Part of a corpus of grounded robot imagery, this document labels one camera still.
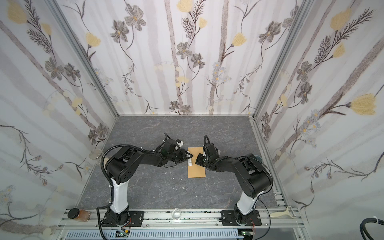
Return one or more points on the clear glass dome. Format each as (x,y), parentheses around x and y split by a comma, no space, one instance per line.
(176,213)

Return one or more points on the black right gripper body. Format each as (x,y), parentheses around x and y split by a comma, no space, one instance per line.
(204,159)

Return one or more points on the brown jar black lid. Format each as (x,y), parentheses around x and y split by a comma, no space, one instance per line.
(79,215)

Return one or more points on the aluminium corner frame post left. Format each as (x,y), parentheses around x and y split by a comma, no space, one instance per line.
(81,53)

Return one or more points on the aluminium corner frame post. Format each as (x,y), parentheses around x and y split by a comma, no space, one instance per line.
(81,53)
(296,26)

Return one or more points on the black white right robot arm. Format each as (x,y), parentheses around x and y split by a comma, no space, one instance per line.
(255,179)

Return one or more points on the tan paper envelope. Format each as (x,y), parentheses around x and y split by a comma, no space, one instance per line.
(196,171)

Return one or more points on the cream plastic peeler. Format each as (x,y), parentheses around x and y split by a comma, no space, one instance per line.
(288,212)

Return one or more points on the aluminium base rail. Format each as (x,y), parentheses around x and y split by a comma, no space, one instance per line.
(189,219)

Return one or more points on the aluminium corner frame post right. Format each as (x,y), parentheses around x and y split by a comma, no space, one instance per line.
(296,26)

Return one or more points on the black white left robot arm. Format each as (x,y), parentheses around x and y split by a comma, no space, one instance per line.
(119,164)

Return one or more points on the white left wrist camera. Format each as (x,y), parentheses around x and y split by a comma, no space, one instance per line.
(180,143)

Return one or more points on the white vented cable duct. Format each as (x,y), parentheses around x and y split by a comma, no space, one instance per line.
(178,234)

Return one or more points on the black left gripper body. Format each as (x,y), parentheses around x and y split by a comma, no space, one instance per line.
(180,154)

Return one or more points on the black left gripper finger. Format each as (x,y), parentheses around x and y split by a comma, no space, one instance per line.
(187,154)
(186,159)

